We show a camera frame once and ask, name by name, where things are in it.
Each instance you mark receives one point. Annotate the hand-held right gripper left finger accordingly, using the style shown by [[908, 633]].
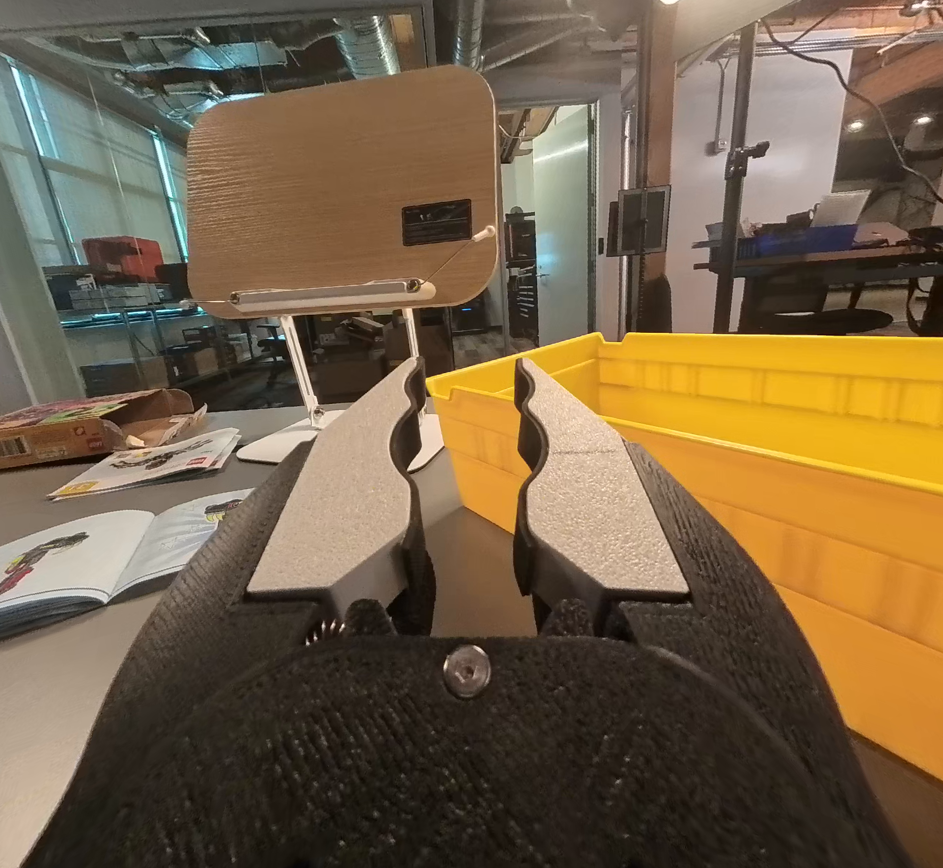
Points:
[[339, 507]]

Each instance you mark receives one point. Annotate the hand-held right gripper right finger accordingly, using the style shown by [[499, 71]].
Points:
[[597, 514]]

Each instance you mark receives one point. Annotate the yellow plastic bin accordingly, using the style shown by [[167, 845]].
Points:
[[773, 514]]

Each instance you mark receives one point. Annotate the folded lego instruction booklet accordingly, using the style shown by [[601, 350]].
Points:
[[147, 467]]

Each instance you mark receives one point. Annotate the open lego instruction booklet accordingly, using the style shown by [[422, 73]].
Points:
[[74, 566]]

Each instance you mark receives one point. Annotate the cardboard lego box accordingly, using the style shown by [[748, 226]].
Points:
[[74, 430]]

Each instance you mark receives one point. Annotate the white door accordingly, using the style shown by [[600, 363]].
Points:
[[563, 220]]

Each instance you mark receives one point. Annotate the metal storage shelf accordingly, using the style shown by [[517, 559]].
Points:
[[110, 297]]

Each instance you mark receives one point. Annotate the black light stand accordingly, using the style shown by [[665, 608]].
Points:
[[737, 220]]

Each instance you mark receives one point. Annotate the black desk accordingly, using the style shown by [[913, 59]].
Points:
[[810, 265]]

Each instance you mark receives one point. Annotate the red tool case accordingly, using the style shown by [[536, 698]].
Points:
[[121, 260]]

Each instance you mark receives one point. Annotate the blue storage bin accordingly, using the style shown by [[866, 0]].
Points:
[[796, 242]]

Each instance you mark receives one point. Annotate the silver spiral ceiling duct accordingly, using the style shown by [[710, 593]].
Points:
[[368, 43]]

